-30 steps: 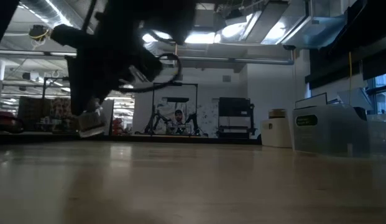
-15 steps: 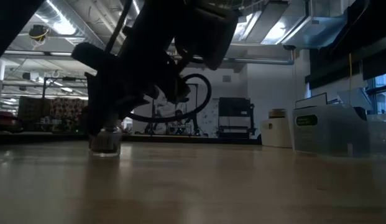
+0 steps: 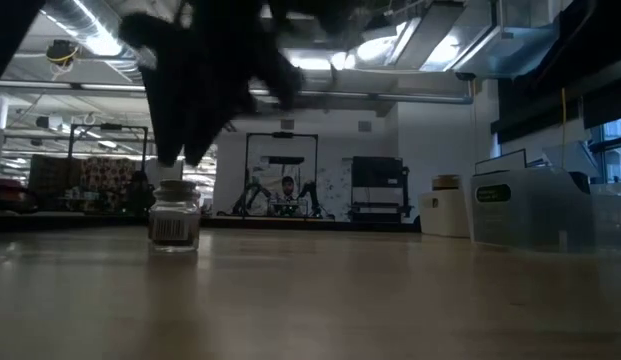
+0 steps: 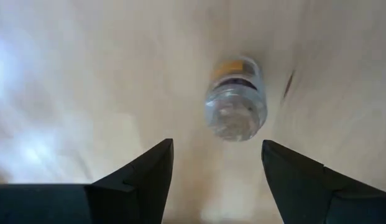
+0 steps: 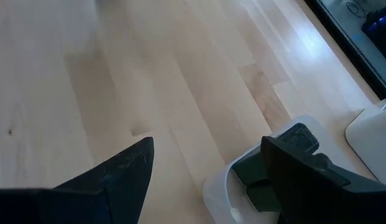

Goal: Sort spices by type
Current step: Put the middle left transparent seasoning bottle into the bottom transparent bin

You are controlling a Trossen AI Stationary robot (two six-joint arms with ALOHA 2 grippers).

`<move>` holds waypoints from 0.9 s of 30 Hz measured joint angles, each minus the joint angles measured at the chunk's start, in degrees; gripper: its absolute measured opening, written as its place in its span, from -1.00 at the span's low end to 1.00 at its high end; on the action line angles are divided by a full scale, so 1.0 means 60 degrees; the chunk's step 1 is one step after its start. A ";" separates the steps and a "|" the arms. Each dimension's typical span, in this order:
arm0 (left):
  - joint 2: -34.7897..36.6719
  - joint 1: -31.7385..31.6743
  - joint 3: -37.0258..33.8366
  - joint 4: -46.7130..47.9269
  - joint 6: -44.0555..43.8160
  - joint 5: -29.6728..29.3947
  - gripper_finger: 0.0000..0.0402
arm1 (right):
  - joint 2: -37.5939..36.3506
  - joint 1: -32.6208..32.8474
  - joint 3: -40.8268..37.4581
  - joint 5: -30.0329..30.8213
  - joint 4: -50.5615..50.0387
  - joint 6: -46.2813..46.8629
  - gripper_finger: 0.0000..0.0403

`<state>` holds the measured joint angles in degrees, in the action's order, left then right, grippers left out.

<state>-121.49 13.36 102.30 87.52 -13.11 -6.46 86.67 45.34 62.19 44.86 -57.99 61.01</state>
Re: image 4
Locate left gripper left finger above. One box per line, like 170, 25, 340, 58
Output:
0, 138, 175, 224

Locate small glass spice jar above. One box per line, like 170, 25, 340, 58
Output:
204, 55, 269, 142

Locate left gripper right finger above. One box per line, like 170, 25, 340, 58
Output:
261, 139, 386, 224

